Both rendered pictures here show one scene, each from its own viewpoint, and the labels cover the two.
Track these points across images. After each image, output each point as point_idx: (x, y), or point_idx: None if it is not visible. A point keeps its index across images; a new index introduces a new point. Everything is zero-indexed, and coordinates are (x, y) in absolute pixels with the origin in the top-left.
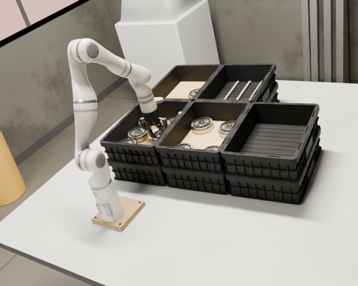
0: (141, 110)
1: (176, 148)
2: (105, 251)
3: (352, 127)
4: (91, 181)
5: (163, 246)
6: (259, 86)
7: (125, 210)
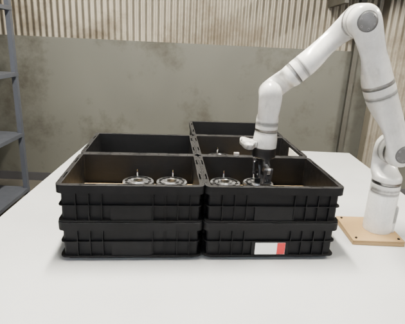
0: (222, 198)
1: (297, 148)
2: None
3: None
4: (399, 173)
5: (360, 200)
6: (158, 134)
7: (361, 222)
